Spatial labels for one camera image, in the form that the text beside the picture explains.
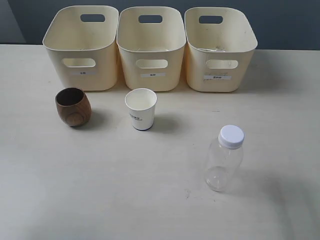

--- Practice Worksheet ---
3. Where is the white paper cup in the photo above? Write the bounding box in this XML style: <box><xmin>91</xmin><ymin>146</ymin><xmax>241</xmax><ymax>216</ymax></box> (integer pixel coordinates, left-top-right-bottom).
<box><xmin>124</xmin><ymin>88</ymin><xmax>158</xmax><ymax>131</ymax></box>

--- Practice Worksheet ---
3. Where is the clear plastic bottle white cap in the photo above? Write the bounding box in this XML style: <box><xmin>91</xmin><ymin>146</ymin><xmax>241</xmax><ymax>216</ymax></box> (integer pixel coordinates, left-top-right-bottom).
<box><xmin>203</xmin><ymin>124</ymin><xmax>245</xmax><ymax>192</ymax></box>

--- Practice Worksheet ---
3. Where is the brown wooden cup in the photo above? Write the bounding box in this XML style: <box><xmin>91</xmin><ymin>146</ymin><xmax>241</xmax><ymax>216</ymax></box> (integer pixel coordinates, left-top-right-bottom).
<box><xmin>55</xmin><ymin>87</ymin><xmax>92</xmax><ymax>127</ymax></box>

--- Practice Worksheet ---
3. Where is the middle cream plastic bin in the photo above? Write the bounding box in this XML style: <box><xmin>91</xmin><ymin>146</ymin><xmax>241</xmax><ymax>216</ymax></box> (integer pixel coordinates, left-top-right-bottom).
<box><xmin>116</xmin><ymin>6</ymin><xmax>187</xmax><ymax>92</ymax></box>

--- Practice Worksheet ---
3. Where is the cream plastic bin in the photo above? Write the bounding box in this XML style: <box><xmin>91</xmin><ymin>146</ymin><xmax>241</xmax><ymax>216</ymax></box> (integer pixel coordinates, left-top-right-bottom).
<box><xmin>184</xmin><ymin>7</ymin><xmax>258</xmax><ymax>93</ymax></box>
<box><xmin>42</xmin><ymin>5</ymin><xmax>119</xmax><ymax>91</ymax></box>
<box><xmin>116</xmin><ymin>6</ymin><xmax>187</xmax><ymax>92</ymax></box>

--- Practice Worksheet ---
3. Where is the right cream plastic bin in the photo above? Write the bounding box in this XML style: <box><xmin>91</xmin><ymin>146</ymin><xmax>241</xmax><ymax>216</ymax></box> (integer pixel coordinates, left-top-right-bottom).
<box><xmin>184</xmin><ymin>7</ymin><xmax>258</xmax><ymax>93</ymax></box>

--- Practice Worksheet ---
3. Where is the left cream plastic bin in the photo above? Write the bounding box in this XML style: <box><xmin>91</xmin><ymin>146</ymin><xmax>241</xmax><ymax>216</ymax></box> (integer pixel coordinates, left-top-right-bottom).
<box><xmin>42</xmin><ymin>5</ymin><xmax>119</xmax><ymax>91</ymax></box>

